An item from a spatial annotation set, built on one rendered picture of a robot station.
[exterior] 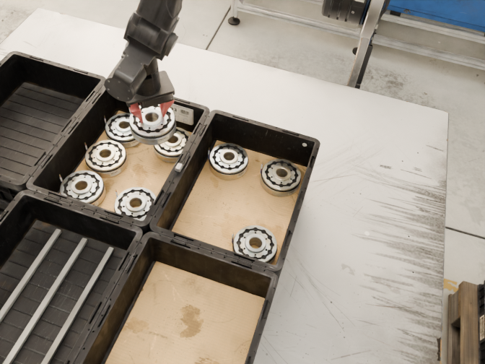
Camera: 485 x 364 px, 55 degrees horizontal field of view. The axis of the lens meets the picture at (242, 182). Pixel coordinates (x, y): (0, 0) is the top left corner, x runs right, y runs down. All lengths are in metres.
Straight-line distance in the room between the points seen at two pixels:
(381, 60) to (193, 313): 2.40
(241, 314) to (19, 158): 0.70
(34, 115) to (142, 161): 0.35
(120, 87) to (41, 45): 1.04
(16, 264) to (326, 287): 0.74
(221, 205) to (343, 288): 0.38
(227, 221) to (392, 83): 2.03
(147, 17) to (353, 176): 0.85
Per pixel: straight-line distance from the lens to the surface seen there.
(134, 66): 0.88
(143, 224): 1.03
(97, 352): 0.97
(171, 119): 1.07
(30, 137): 1.38
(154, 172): 1.23
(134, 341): 1.03
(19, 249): 1.18
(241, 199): 1.18
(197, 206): 1.16
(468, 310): 2.05
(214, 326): 1.03
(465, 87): 3.18
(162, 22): 0.84
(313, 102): 1.65
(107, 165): 1.22
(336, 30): 3.06
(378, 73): 3.03
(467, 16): 3.02
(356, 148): 1.54
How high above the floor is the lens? 1.80
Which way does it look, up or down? 53 degrees down
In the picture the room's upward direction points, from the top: 7 degrees clockwise
